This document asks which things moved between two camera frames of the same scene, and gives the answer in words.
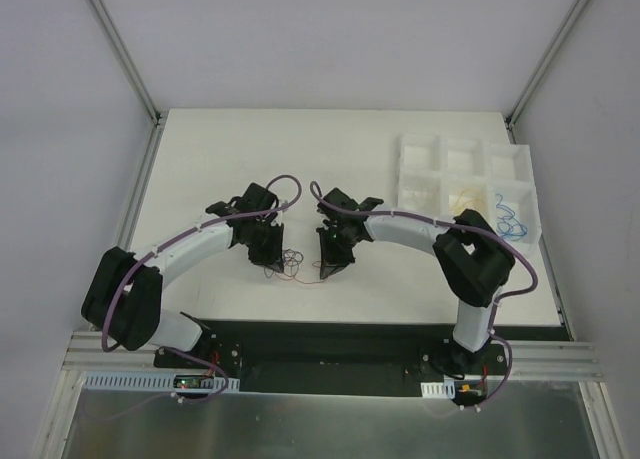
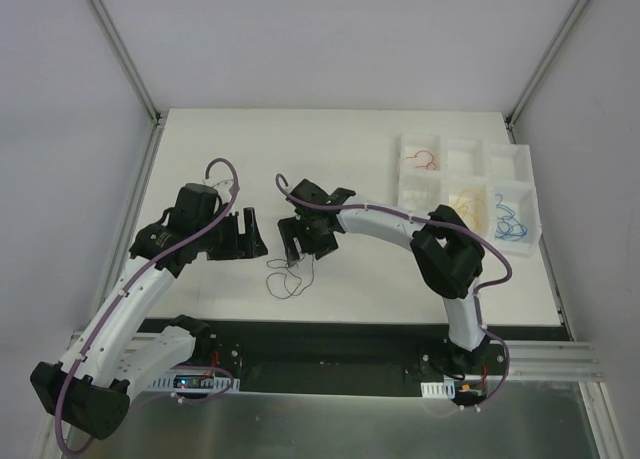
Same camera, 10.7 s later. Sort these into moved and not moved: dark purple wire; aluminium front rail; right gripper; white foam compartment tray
Moved: right gripper; dark purple wire
Not moved: white foam compartment tray; aluminium front rail
